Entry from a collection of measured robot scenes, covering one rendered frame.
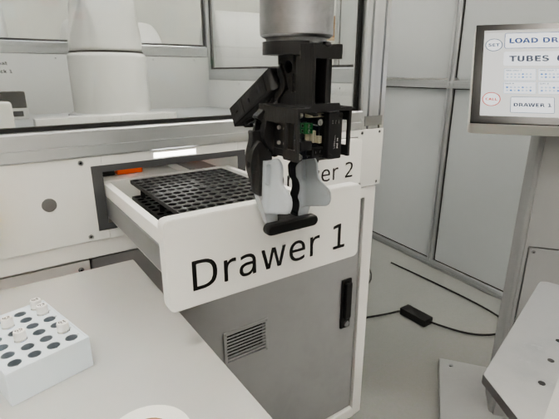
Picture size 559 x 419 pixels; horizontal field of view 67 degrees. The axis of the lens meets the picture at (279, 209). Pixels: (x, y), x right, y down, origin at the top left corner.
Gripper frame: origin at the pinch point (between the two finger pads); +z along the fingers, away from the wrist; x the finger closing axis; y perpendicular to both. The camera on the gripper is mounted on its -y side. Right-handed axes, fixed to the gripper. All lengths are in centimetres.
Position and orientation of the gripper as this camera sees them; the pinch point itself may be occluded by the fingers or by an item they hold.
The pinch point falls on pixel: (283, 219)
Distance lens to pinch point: 51.9
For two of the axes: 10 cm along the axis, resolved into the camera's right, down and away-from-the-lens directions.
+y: 5.7, 2.6, -7.8
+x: 8.2, -1.7, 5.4
